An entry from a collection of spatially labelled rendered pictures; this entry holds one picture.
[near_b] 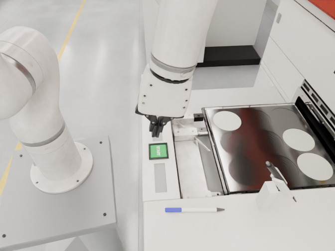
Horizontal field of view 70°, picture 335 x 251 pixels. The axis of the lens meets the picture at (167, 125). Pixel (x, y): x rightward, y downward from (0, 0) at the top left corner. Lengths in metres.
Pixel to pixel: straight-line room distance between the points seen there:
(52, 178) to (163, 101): 0.46
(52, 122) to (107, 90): 1.93
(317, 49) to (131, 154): 1.41
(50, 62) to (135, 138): 1.48
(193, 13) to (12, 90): 0.35
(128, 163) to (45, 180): 1.11
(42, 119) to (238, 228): 0.52
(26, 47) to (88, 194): 0.43
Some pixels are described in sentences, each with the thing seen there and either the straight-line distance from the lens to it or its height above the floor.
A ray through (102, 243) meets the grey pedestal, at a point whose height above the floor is 0.35.
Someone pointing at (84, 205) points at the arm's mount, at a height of 0.86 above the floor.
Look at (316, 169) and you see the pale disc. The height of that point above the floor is 0.90.
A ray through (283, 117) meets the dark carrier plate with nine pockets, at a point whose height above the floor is 0.90.
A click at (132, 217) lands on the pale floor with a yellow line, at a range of 1.66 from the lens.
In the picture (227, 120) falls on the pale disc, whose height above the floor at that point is 0.90.
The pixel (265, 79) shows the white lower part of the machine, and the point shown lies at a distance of 1.36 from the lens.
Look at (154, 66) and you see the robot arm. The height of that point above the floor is 1.29.
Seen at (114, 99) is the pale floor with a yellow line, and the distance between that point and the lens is 2.43.
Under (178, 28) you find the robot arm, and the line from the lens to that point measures 0.38.
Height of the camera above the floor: 1.51
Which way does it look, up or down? 46 degrees down
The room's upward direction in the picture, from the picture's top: straight up
